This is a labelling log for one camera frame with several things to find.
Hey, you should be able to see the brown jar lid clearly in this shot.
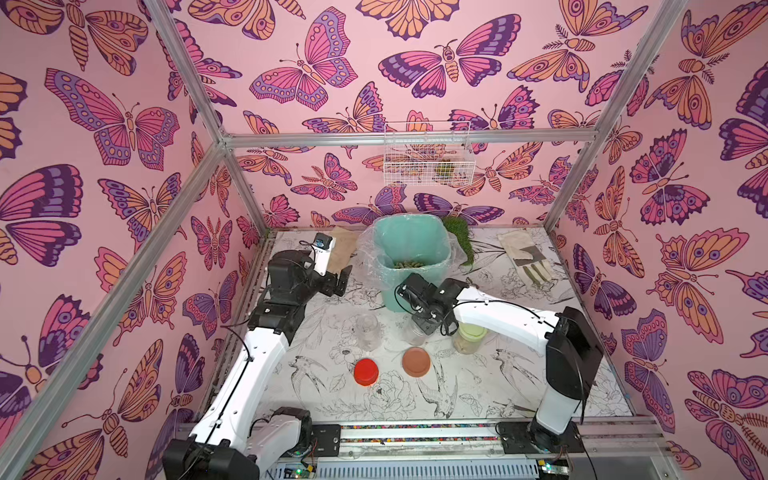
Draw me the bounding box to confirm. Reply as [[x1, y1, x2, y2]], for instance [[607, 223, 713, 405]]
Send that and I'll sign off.
[[401, 347, 432, 378]]

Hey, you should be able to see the right beige work glove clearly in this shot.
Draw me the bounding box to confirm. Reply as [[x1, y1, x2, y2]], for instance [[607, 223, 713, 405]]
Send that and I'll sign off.
[[497, 229, 556, 288]]

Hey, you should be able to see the clear jar of peanuts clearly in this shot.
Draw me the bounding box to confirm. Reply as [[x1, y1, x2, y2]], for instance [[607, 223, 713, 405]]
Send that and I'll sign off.
[[354, 313, 382, 351]]

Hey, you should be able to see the pile of dumped peanuts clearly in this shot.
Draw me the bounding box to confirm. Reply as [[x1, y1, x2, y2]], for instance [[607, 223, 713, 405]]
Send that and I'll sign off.
[[393, 259, 433, 270]]

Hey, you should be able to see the green artificial grass mat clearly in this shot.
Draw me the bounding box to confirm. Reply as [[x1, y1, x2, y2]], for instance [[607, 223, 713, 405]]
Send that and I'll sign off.
[[442, 216, 475, 266]]

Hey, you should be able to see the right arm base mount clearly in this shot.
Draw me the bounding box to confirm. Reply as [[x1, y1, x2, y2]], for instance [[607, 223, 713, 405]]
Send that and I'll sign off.
[[495, 419, 585, 455]]

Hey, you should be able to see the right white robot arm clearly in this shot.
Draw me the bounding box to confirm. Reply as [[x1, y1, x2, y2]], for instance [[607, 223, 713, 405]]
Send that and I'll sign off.
[[393, 273, 604, 452]]

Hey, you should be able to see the teal plastic trash bin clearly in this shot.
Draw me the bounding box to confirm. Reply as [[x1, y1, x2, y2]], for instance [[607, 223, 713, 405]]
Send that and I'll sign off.
[[372, 214, 454, 313]]

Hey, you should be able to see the clear plastic bin liner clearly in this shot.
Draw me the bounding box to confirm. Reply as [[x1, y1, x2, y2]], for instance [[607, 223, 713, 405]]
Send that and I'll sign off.
[[356, 218, 466, 289]]

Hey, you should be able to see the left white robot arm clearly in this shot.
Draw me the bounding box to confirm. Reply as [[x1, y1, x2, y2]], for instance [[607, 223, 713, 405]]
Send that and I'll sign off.
[[162, 234, 352, 479]]

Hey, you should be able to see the red jar lid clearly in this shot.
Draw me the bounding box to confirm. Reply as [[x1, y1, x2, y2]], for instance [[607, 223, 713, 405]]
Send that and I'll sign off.
[[353, 358, 379, 387]]

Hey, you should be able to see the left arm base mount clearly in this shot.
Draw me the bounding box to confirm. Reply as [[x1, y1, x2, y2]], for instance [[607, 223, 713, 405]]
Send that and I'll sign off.
[[262, 407, 341, 458]]

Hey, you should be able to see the brown-lid peanut jar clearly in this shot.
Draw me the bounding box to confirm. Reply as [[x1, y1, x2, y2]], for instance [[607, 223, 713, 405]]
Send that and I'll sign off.
[[402, 319, 428, 346]]

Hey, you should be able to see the green-lid peanut jar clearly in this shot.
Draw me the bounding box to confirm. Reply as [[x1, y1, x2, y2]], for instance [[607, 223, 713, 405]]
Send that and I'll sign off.
[[453, 323, 488, 355]]

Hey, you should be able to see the white wire basket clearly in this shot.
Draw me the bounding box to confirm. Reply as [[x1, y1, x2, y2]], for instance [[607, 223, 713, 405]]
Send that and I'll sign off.
[[381, 129, 476, 188]]

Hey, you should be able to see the aluminium front rail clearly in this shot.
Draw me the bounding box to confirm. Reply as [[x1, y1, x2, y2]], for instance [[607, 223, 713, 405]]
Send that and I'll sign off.
[[173, 416, 667, 463]]

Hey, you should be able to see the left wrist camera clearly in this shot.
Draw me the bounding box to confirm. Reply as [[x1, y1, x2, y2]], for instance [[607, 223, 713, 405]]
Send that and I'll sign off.
[[312, 232, 335, 276]]

